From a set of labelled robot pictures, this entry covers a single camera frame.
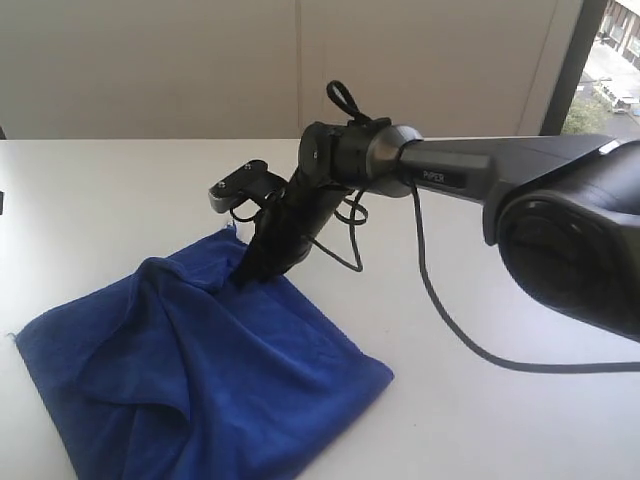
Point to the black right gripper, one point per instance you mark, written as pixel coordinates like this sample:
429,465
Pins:
285,231

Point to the blue microfiber towel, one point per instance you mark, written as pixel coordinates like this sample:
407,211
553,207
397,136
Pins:
173,373

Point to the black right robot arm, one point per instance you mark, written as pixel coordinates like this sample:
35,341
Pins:
563,211

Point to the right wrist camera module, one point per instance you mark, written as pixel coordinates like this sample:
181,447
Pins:
252,181

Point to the dark window frame post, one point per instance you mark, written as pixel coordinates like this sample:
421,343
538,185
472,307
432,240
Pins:
574,61

